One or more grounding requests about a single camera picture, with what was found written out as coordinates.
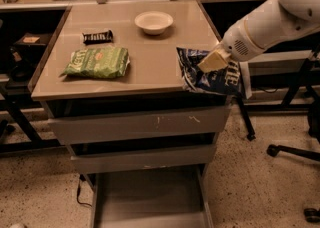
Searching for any black office chair base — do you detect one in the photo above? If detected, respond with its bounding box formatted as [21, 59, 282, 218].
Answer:
[267, 101, 320, 161]

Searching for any white bowl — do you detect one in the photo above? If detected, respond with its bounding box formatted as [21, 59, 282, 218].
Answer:
[134, 11, 173, 35]

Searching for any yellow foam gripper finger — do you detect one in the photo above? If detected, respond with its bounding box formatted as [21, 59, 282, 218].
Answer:
[198, 49, 231, 73]

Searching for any black candy bar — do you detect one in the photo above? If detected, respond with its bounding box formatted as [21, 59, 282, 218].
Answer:
[83, 30, 113, 45]

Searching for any grey middle drawer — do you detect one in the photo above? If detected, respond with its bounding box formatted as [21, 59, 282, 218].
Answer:
[71, 144, 215, 174]

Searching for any grey drawer cabinet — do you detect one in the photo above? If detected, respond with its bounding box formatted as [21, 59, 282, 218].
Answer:
[28, 0, 243, 228]

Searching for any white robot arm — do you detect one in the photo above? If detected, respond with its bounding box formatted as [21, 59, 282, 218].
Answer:
[198, 0, 320, 73]

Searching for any blue chip bag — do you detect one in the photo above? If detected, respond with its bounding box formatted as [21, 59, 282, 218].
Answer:
[177, 47, 252, 99]

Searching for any black box with label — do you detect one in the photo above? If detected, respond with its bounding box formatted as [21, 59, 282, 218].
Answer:
[14, 33, 52, 51]

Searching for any grey open bottom drawer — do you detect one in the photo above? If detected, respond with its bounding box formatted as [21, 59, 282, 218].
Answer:
[90, 165, 214, 228]

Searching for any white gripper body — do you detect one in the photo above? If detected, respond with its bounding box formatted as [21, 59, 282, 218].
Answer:
[221, 21, 262, 62]

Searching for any green chip bag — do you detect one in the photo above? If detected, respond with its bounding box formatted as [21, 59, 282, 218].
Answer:
[63, 46, 129, 79]

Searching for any black caster wheel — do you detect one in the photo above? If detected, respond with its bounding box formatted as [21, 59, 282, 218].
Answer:
[304, 208, 320, 223]

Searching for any black cable on floor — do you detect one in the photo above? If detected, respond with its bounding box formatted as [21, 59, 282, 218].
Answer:
[76, 173, 93, 208]

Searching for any grey top drawer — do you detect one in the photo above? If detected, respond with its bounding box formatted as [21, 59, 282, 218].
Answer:
[48, 105, 230, 145]

